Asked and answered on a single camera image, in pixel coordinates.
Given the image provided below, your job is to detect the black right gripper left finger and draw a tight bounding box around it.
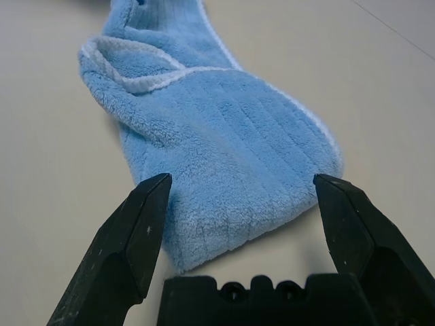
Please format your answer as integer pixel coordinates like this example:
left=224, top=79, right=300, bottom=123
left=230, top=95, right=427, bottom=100
left=46, top=173, right=173, bottom=326

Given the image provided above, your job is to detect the light blue towel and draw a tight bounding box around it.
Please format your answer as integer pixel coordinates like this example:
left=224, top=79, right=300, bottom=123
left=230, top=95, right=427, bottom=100
left=77, top=0, right=345, bottom=276

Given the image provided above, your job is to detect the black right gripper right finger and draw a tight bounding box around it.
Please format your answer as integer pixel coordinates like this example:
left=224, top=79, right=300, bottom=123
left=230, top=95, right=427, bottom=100
left=313, top=173, right=435, bottom=326

